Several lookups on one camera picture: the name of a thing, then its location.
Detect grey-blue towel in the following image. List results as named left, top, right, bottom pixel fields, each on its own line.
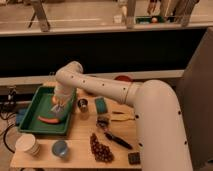
left=50, top=105, right=70, bottom=122

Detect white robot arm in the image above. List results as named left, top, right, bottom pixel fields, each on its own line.
left=54, top=61, right=193, bottom=171

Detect green plastic tray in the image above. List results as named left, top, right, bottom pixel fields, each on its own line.
left=19, top=86, right=76, bottom=135

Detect orange peach fruit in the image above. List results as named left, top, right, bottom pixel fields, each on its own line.
left=51, top=96, right=57, bottom=105

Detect small metal cup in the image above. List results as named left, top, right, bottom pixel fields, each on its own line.
left=77, top=98, right=88, bottom=112

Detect red sausage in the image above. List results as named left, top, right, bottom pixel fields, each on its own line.
left=38, top=116, right=60, bottom=124

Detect green sponge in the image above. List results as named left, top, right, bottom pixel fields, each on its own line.
left=95, top=97, right=108, bottom=114

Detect blue cloth beside table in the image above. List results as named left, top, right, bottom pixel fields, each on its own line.
left=15, top=108, right=27, bottom=126

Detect small dark binder clip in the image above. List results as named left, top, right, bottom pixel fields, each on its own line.
left=96, top=116, right=109, bottom=129

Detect white paper cup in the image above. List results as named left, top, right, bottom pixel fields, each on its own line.
left=15, top=134, right=40, bottom=155

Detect bunch of dark grapes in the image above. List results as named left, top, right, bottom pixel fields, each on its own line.
left=90, top=133, right=114, bottom=163

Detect orange bowl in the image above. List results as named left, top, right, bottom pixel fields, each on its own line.
left=115, top=75, right=132, bottom=82

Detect black rectangular block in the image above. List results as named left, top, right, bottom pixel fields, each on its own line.
left=128, top=152, right=140, bottom=164

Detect black cables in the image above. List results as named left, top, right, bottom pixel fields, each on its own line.
left=0, top=99, right=18, bottom=154

